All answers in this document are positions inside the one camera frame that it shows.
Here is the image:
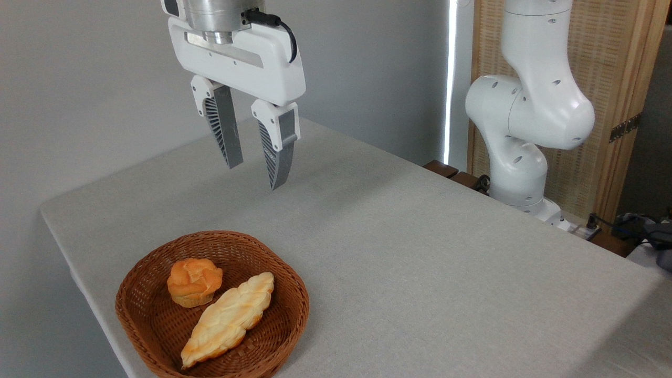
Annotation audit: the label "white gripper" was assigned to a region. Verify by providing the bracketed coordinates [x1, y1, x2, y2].
[162, 0, 306, 191]

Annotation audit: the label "long braided bread loaf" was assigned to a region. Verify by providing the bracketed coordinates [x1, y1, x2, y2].
[180, 271, 275, 370]

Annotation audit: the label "round golden bread bun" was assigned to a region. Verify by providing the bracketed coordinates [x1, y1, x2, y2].
[167, 258, 223, 308]

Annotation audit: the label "brown wicker basket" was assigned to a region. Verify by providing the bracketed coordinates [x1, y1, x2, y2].
[114, 230, 310, 378]

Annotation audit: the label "dark brown wooden block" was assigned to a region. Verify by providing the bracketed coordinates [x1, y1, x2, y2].
[450, 172, 490, 196]
[423, 160, 460, 179]
[589, 231, 638, 258]

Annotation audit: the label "white power strip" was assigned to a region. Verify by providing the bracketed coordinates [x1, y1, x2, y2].
[546, 213, 602, 242]

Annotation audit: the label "metal screen hinge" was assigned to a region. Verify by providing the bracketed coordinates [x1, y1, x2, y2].
[609, 113, 642, 143]

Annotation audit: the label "dark grey device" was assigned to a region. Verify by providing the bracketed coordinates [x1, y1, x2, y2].
[643, 220, 672, 272]

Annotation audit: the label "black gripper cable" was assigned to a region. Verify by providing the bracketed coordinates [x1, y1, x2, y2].
[246, 8, 298, 64]

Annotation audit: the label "black power cable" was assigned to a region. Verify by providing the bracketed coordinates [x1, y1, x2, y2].
[587, 212, 654, 245]

